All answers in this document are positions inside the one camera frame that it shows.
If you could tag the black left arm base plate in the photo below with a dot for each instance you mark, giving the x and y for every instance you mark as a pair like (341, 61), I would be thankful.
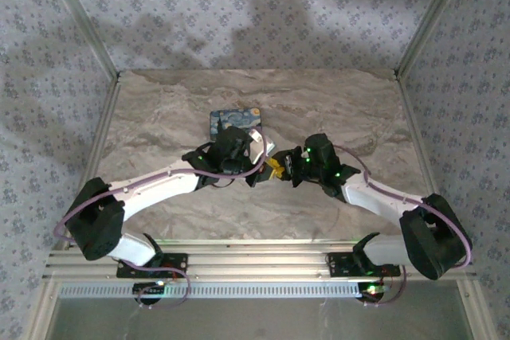
(179, 264)

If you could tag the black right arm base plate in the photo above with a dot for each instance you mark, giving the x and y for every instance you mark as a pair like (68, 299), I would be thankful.
(338, 264)

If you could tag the aluminium mounting rail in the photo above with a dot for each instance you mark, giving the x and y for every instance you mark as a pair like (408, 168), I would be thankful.
(255, 260)

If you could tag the black controller board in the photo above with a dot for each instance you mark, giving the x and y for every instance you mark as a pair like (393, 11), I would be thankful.
(368, 291)
(147, 289)

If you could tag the aluminium frame bar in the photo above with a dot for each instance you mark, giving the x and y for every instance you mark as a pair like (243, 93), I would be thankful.
(432, 17)
(416, 137)
(81, 17)
(95, 149)
(478, 312)
(41, 312)

